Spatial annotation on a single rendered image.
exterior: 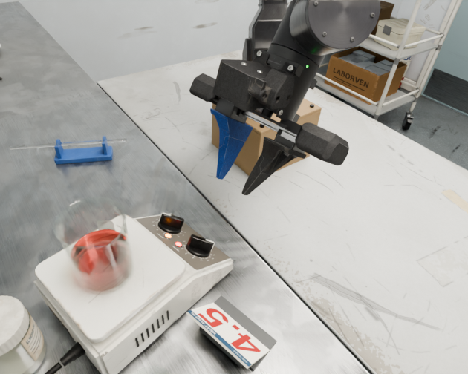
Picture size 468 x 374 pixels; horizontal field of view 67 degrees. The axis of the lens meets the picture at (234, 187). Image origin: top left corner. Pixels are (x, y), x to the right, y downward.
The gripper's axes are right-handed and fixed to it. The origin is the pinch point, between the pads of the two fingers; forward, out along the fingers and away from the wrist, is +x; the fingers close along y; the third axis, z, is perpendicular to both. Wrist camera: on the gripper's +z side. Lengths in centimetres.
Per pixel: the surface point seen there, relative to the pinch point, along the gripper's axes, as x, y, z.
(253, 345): 18.2, 10.7, -1.7
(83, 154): 15.3, -35.0, -6.9
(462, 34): -120, -30, -266
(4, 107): 17, -63, -6
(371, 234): 3.9, 12.9, -25.0
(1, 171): 22.9, -41.6, 2.4
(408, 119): -47, -28, -239
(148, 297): 16.1, 1.3, 7.9
